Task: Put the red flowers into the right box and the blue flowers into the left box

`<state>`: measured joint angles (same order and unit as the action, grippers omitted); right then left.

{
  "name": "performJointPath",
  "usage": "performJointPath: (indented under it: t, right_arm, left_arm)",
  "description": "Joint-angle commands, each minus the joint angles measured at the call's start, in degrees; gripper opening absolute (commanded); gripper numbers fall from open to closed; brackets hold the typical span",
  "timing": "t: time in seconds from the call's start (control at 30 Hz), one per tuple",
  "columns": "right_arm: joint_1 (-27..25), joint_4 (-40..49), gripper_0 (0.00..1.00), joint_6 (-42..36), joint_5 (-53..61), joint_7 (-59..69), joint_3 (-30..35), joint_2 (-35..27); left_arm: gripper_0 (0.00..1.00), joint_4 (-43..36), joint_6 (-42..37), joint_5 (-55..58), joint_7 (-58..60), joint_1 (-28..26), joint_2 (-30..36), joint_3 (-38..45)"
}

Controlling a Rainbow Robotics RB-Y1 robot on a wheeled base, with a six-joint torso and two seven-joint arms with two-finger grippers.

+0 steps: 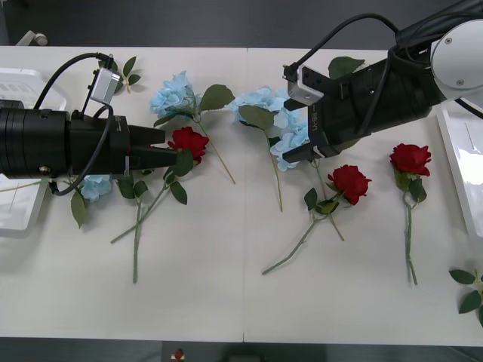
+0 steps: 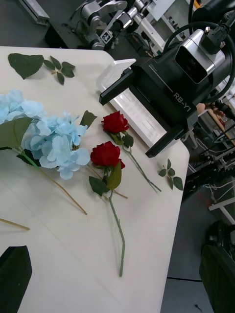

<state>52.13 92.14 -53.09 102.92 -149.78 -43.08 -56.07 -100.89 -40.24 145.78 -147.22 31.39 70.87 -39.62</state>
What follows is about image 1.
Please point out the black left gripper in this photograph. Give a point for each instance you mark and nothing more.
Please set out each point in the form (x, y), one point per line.
(98, 151)

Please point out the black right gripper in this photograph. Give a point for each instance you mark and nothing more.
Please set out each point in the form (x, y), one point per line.
(347, 113)

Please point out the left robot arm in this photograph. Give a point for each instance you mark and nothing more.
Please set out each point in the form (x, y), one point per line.
(34, 143)

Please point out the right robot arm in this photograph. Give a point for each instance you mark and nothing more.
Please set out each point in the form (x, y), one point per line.
(411, 98)

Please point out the red rose on green stem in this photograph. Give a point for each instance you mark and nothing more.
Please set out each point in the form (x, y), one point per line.
(136, 241)
(351, 183)
(188, 143)
(411, 158)

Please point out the small pale blue flower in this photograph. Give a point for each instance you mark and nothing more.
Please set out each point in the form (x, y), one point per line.
(96, 188)

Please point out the single green leaf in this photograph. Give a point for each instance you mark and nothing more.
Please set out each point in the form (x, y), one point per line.
(341, 66)

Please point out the loose green leaf twig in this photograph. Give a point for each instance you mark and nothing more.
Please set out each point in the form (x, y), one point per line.
(462, 276)
(130, 66)

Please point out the shallow white box, grid pattern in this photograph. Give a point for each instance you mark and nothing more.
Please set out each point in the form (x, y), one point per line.
(15, 211)

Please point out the white chair base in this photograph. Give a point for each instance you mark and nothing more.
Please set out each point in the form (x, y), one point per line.
(32, 37)

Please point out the shallow plain white box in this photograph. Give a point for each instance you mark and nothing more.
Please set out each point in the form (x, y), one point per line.
(464, 169)

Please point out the small red knob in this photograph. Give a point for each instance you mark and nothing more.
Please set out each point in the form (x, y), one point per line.
(178, 354)

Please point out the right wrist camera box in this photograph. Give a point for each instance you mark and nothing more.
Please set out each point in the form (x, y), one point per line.
(305, 84)

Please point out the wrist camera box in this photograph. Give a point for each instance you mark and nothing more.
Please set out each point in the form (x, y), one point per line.
(305, 84)
(103, 84)

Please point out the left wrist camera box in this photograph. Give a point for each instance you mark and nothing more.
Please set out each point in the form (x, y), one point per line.
(103, 84)

